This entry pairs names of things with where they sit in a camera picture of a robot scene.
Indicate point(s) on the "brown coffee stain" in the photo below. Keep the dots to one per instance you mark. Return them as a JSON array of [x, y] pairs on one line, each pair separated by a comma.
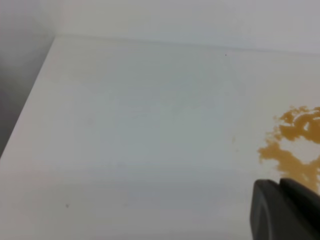
[[293, 146]]

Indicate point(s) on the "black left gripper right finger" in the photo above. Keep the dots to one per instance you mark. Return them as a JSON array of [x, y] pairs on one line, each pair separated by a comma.
[[306, 200]]

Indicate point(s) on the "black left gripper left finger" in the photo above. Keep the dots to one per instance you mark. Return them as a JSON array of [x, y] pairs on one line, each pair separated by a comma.
[[273, 216]]

